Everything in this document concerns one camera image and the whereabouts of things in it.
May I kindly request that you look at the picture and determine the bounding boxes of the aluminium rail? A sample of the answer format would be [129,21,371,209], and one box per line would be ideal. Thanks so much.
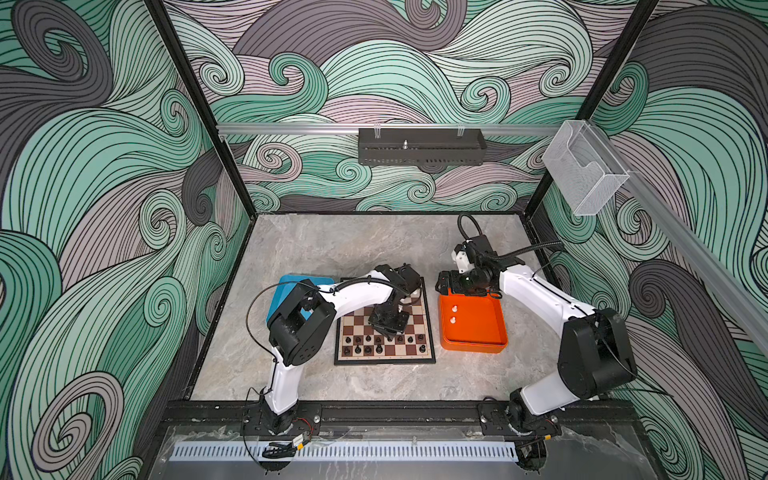
[216,122,560,137]

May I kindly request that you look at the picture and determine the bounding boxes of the white slotted cable duct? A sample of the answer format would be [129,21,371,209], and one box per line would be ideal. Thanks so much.
[169,440,518,463]

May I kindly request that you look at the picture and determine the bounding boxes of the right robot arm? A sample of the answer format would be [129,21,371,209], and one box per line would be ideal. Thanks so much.
[435,214,637,418]

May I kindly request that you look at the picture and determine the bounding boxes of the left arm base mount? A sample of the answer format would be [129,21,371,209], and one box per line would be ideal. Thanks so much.
[241,401,322,438]

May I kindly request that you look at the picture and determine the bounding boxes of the blue plastic tray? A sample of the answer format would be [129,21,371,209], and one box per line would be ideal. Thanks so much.
[266,274,335,321]

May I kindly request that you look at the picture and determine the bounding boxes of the black perforated wall shelf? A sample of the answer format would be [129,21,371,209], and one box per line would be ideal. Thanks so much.
[357,129,488,172]

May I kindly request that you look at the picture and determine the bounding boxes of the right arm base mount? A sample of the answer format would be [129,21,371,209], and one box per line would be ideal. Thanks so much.
[477,397,562,440]

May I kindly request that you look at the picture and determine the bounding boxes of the clear plastic wall bin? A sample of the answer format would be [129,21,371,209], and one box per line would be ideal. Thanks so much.
[542,120,629,217]

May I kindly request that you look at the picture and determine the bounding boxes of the folding chess board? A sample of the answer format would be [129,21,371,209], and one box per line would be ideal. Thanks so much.
[334,278,436,366]

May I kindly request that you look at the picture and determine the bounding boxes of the orange plastic tray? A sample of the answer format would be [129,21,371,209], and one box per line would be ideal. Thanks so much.
[438,295,508,354]

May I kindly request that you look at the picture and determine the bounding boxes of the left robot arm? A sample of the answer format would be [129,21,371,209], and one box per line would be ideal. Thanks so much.
[264,264,422,415]

